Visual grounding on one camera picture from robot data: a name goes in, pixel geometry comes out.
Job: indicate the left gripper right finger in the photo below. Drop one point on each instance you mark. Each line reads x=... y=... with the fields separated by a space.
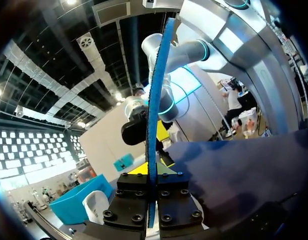
x=177 y=202

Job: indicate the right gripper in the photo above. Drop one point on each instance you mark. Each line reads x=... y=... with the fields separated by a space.
x=132 y=132

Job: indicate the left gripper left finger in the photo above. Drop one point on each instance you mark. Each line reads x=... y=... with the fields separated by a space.
x=128 y=200

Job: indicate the blue and black shoe insole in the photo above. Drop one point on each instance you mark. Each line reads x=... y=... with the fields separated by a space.
x=156 y=100

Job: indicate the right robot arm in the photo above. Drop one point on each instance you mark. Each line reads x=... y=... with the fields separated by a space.
x=234 y=37

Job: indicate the white shoe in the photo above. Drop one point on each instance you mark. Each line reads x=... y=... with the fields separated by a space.
x=95 y=207

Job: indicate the teal box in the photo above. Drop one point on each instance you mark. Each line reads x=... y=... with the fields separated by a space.
x=123 y=162
x=73 y=202

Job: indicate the person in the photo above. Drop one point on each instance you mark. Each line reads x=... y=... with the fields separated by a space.
x=232 y=100

